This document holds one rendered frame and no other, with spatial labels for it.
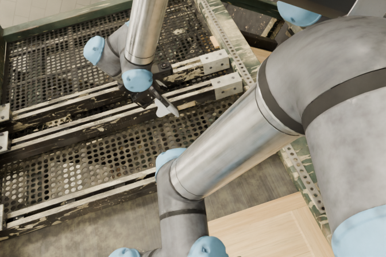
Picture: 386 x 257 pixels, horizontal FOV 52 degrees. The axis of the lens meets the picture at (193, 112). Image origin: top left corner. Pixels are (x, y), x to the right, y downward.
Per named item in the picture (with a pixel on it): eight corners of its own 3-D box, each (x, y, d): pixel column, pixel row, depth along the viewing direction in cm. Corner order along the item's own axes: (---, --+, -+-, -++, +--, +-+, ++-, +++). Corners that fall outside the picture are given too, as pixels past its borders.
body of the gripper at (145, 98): (141, 97, 132) (115, 78, 124) (159, 80, 130) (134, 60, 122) (146, 111, 126) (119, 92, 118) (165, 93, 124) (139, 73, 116)
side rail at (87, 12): (190, 0, 239) (188, -16, 231) (11, 51, 230) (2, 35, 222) (186, -7, 244) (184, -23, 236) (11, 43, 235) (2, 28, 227)
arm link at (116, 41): (158, 51, 107) (128, 72, 111) (152, 24, 113) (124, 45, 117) (138, 35, 101) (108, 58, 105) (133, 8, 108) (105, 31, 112)
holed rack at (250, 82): (329, 210, 126) (329, 210, 125) (320, 213, 126) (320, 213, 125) (191, -24, 236) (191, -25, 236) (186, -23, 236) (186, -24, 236)
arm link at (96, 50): (101, 45, 106) (80, 61, 109) (130, 66, 113) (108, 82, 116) (101, 27, 111) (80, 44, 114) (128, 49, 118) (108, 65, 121)
